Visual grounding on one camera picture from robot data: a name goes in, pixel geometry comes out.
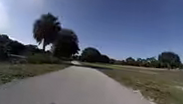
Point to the large dark bush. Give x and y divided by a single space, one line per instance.
90 55

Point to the round dark tree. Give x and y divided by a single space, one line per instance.
66 45

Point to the grey asphalt path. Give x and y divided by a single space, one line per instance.
81 90

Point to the low green shrubs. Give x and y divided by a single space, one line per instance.
43 59

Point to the palm tree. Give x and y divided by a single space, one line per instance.
46 27

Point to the wide grass field with sandy patches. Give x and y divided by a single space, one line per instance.
156 82

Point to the distant row of trees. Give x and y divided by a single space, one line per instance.
169 59

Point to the grass strip beside pond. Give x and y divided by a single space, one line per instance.
6 72

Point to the row of dark trees behind pond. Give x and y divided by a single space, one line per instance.
3 43

